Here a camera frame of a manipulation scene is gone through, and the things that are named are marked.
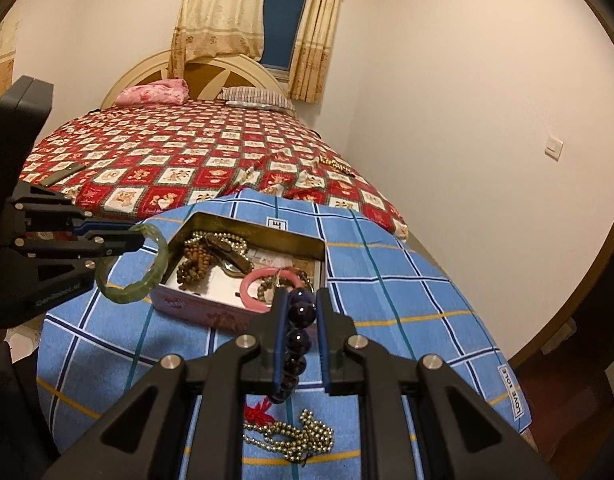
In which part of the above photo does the green jade bracelet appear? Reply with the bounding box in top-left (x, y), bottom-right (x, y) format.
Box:
top-left (94, 223), bottom-right (170, 305)

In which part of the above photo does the brown wooden bead necklace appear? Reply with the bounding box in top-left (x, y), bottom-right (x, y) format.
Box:
top-left (175, 231), bottom-right (256, 291)

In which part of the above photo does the dark purple bead bracelet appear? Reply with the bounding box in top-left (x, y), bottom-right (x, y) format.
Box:
top-left (265, 286), bottom-right (319, 404)

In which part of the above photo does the pink bangle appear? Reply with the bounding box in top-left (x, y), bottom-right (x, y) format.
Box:
top-left (238, 266), bottom-right (305, 313)

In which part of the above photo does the red tassel knot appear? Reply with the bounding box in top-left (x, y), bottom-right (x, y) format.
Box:
top-left (244, 396), bottom-right (276, 427)

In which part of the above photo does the red patchwork bedspread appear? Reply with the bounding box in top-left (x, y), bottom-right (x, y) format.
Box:
top-left (20, 101), bottom-right (409, 240)

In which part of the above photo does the blue plaid cloth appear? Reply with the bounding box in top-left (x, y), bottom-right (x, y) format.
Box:
top-left (37, 190), bottom-right (531, 479)

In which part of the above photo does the dark wooden door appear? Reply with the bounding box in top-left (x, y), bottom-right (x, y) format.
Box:
top-left (516, 235), bottom-right (614, 479)

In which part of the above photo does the pink pillow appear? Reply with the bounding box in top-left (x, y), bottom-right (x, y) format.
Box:
top-left (114, 79), bottom-right (190, 106)

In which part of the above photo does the cream wooden headboard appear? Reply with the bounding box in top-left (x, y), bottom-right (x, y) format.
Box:
top-left (100, 51), bottom-right (286, 110)

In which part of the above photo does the striped pillow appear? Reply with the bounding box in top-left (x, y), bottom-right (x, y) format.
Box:
top-left (218, 86), bottom-right (295, 112)

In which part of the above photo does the beige patterned curtain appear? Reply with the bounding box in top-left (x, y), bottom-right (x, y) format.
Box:
top-left (168, 0), bottom-right (342, 104)

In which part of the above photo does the window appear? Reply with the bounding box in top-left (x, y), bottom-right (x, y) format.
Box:
top-left (260, 0), bottom-right (307, 82)

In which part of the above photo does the white wall switch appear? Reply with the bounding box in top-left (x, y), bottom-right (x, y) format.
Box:
top-left (544, 136), bottom-right (564, 162)

